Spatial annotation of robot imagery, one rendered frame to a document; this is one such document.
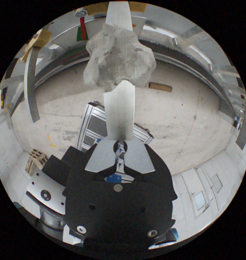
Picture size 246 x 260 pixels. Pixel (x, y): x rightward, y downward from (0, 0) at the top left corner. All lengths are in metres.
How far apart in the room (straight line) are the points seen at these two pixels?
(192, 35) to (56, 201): 0.57
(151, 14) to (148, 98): 0.89
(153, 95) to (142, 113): 0.28
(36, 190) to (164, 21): 0.79
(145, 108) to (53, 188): 1.04
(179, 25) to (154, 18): 0.12
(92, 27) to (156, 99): 0.96
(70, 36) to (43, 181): 0.42
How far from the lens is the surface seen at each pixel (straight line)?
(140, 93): 0.96
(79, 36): 0.31
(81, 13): 0.22
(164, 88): 0.99
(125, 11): 0.15
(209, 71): 0.54
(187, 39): 0.33
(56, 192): 0.26
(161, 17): 0.53
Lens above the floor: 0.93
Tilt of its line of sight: 60 degrees down
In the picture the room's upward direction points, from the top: 178 degrees counter-clockwise
